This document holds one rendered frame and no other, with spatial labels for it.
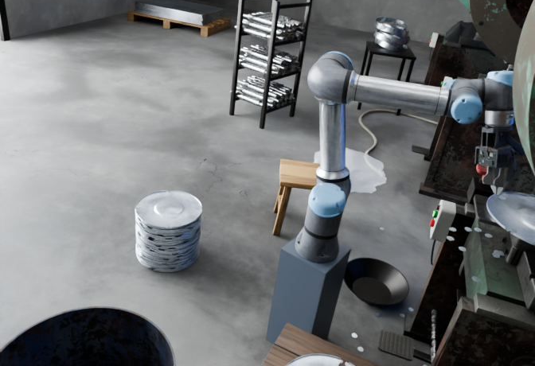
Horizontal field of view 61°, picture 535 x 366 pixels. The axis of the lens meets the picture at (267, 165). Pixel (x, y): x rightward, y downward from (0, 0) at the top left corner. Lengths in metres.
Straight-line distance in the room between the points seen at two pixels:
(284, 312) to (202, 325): 0.36
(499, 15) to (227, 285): 1.85
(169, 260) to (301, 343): 0.85
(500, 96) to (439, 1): 6.50
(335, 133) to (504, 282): 0.64
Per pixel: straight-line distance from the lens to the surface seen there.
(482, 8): 2.60
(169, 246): 2.02
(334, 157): 1.52
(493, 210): 1.44
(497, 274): 1.43
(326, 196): 1.46
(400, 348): 1.78
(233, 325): 1.91
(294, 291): 1.63
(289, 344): 1.42
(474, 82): 1.44
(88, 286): 2.09
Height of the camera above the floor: 1.42
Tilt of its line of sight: 28 degrees down
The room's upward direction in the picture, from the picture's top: 8 degrees clockwise
